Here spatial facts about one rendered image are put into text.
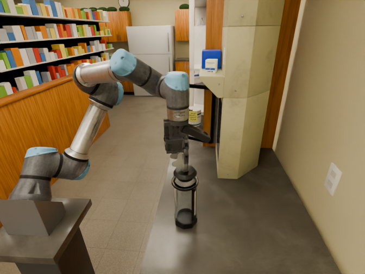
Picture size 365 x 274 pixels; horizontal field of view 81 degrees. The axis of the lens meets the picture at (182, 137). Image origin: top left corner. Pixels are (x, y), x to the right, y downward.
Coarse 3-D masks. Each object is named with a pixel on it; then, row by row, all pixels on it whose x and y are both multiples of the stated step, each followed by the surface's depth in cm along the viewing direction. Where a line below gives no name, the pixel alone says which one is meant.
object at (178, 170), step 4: (176, 168) 85; (180, 168) 84; (188, 168) 84; (192, 168) 84; (176, 172) 82; (180, 172) 82; (184, 172) 82; (188, 172) 82; (192, 172) 82; (196, 172) 83; (176, 176) 81; (180, 176) 80; (184, 176) 80; (188, 176) 80; (192, 176) 81; (180, 180) 82; (184, 180) 81; (188, 180) 82
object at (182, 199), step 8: (176, 184) 83; (184, 184) 92; (192, 184) 83; (176, 192) 85; (184, 192) 83; (176, 200) 87; (184, 200) 84; (176, 208) 89; (184, 208) 86; (176, 216) 92; (184, 216) 88
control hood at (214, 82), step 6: (204, 72) 106; (216, 72) 105; (222, 72) 107; (204, 78) 98; (210, 78) 97; (216, 78) 97; (222, 78) 97; (210, 84) 99; (216, 84) 98; (222, 84) 98; (216, 90) 100; (222, 90) 99; (216, 96) 101; (222, 96) 101
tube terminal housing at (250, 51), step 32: (224, 32) 102; (256, 32) 88; (224, 64) 98; (256, 64) 96; (224, 96) 100; (256, 96) 105; (224, 128) 108; (256, 128) 115; (224, 160) 116; (256, 160) 129
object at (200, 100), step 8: (192, 88) 137; (192, 96) 139; (200, 96) 137; (208, 96) 134; (192, 104) 142; (200, 104) 139; (208, 104) 137; (192, 112) 144; (200, 112) 141; (208, 112) 139; (192, 120) 147; (200, 120) 144; (208, 120) 141; (200, 128) 147; (208, 128) 144; (192, 136) 153
